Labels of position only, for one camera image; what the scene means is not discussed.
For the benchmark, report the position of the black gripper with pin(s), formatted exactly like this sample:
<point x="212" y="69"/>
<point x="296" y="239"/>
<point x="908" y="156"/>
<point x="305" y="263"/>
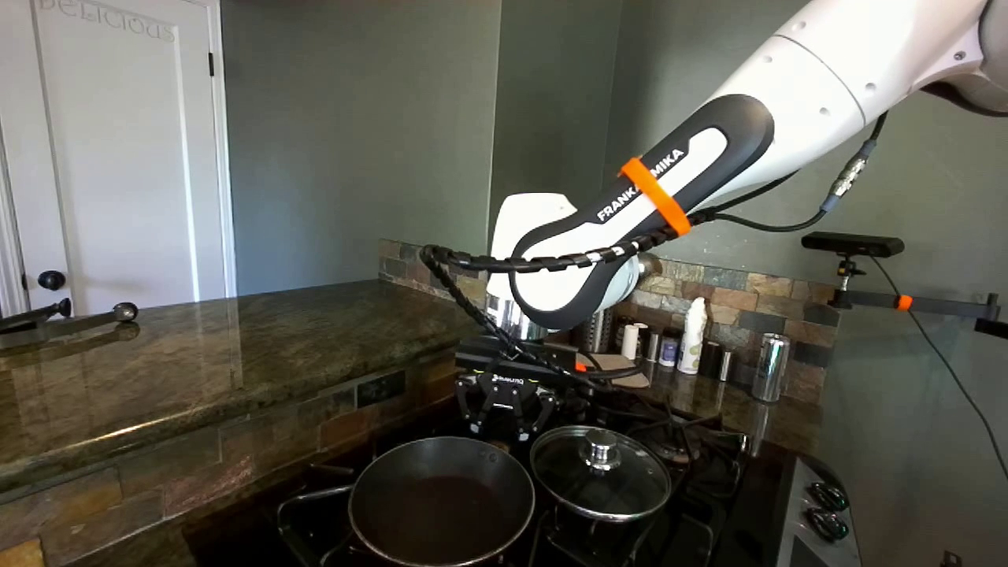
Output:
<point x="513" y="397"/>

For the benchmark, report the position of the dark frying pan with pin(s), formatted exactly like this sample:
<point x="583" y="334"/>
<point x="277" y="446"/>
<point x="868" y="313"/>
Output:
<point x="442" y="514"/>

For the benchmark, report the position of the glass lid with steel knob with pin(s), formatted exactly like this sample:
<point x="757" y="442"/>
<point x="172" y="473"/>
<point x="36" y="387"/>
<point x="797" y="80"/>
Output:
<point x="631" y="490"/>

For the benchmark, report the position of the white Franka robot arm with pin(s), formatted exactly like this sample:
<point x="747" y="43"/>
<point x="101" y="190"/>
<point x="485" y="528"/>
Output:
<point x="822" y="73"/>

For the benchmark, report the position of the steel utensil holder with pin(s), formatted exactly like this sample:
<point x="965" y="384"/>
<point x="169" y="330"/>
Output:
<point x="598" y="334"/>

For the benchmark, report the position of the quilted pot holder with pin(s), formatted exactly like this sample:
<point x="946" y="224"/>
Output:
<point x="631" y="374"/>

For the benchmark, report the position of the white small cup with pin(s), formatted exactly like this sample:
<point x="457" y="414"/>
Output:
<point x="631" y="342"/>

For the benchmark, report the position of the grey small shaker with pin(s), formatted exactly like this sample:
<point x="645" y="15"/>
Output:
<point x="654" y="347"/>

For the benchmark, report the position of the purple small jar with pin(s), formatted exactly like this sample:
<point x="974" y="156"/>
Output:
<point x="668" y="351"/>

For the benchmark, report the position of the white plastic bottle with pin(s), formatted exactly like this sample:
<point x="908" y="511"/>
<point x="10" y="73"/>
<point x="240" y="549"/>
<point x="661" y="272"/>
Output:
<point x="695" y="334"/>

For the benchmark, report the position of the dark small shaker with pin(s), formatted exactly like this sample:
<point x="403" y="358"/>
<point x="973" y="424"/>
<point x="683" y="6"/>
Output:
<point x="716" y="362"/>

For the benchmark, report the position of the black gas stove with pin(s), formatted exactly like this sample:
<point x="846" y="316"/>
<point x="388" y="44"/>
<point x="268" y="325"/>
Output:
<point x="726" y="491"/>

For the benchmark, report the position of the silver drink can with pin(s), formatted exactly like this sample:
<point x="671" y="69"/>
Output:
<point x="770" y="367"/>

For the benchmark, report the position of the black stove knob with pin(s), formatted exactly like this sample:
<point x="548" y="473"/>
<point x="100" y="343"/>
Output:
<point x="827" y="494"/>
<point x="827" y="524"/>

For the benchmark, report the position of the metal scoop with round head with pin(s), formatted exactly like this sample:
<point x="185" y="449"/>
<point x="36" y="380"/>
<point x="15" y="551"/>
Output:
<point x="125" y="313"/>

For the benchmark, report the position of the white panel door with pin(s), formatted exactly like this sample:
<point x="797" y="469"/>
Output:
<point x="128" y="159"/>

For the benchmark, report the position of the black door knob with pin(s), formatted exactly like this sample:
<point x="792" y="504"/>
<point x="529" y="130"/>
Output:
<point x="52" y="282"/>

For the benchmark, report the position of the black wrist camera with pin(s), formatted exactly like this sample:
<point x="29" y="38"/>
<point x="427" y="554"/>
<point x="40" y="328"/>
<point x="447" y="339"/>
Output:
<point x="526" y="367"/>

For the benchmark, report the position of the black bar camera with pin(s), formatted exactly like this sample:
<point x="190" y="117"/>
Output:
<point x="852" y="243"/>

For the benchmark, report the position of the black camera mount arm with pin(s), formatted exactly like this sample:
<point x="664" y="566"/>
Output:
<point x="946" y="305"/>

